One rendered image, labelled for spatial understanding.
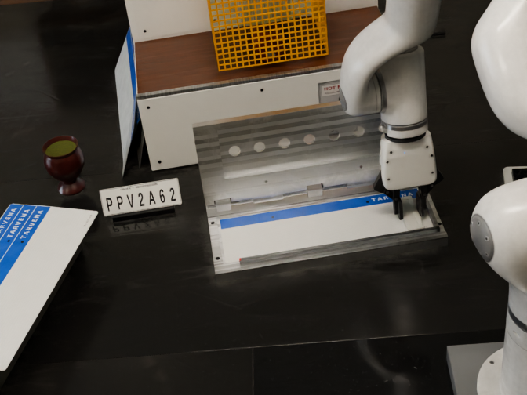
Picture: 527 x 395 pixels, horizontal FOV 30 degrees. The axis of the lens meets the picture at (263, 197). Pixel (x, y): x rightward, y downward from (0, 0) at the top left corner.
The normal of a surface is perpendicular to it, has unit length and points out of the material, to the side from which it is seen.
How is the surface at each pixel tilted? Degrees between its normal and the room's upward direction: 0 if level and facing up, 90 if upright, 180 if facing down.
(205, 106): 90
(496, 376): 0
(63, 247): 0
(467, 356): 0
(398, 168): 78
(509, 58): 53
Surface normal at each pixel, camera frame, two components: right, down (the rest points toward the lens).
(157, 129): 0.13, 0.61
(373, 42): -0.66, -0.30
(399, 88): 0.04, 0.40
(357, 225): -0.10, -0.77
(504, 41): -0.35, -0.05
